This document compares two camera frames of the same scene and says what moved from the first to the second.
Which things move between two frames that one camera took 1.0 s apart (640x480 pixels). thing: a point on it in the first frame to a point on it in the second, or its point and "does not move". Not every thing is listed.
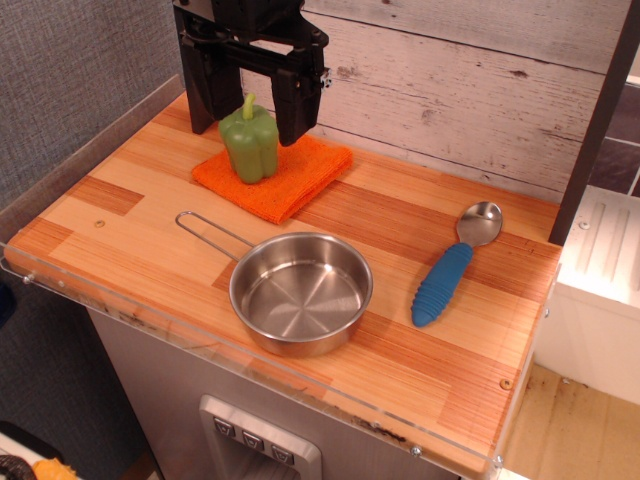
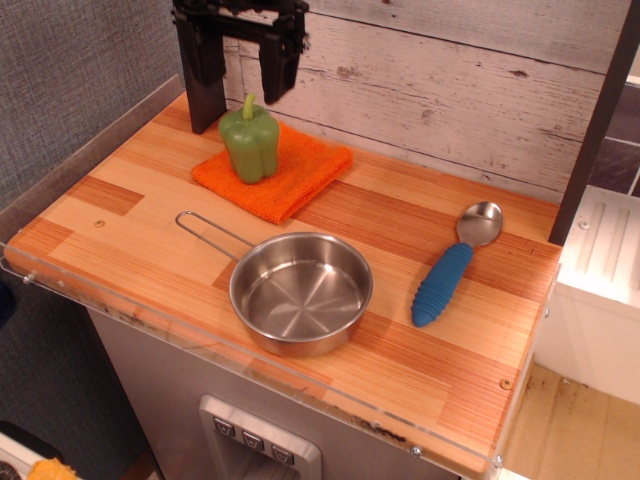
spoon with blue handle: [478, 224] does not move
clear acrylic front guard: [175, 332] does not move
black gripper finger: [297, 99] to [279, 55]
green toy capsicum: [251, 136] does not move
